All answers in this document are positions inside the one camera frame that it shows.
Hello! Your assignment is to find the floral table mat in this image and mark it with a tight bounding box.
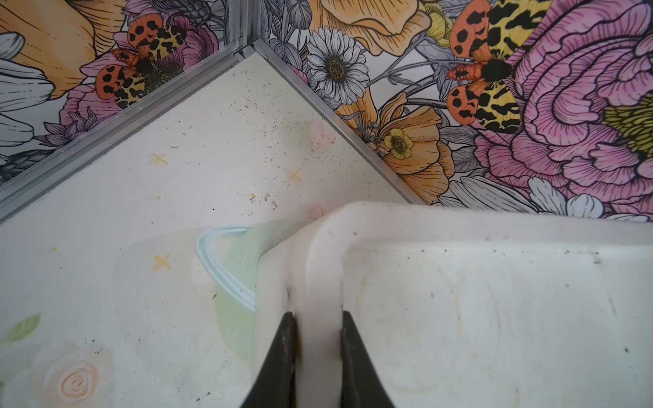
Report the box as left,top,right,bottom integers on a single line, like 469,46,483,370
1,220,300,407

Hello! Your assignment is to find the white plastic drawer cabinet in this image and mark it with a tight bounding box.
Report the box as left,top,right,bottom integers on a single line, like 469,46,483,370
253,202,652,407

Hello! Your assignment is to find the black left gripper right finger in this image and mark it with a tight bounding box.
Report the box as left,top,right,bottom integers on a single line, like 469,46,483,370
340,311,395,408

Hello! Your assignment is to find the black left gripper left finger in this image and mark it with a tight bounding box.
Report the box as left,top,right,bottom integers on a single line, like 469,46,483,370
241,312,298,408

